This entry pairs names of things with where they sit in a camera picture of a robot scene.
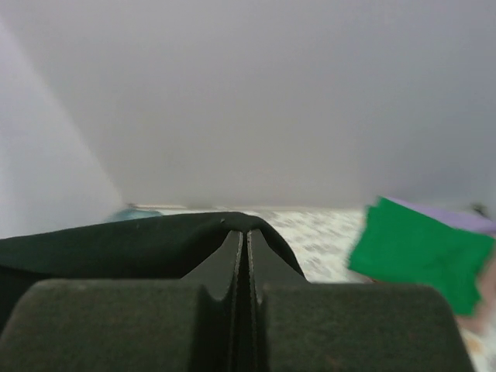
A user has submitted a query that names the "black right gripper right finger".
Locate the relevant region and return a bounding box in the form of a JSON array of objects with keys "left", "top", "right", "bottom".
[{"left": 246, "top": 231, "right": 474, "bottom": 371}]

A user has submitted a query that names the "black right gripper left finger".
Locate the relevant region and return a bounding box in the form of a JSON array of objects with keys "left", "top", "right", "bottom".
[{"left": 1, "top": 232, "right": 243, "bottom": 371}]

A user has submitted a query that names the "black t-shirt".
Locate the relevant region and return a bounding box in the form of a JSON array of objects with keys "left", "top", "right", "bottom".
[{"left": 1, "top": 212, "right": 303, "bottom": 324}]

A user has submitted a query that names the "floral patterned table mat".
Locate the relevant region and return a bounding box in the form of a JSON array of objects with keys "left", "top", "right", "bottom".
[{"left": 270, "top": 211, "right": 495, "bottom": 371}]

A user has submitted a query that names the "teal transparent plastic tray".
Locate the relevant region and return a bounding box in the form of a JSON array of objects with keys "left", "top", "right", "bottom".
[{"left": 105, "top": 208, "right": 162, "bottom": 222}]

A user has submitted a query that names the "green folded t-shirt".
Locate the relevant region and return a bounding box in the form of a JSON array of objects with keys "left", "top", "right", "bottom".
[{"left": 348, "top": 197, "right": 495, "bottom": 315}]

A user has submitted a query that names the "lavender folded t-shirt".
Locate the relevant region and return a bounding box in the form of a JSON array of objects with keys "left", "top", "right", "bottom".
[{"left": 388, "top": 198, "right": 495, "bottom": 235}]

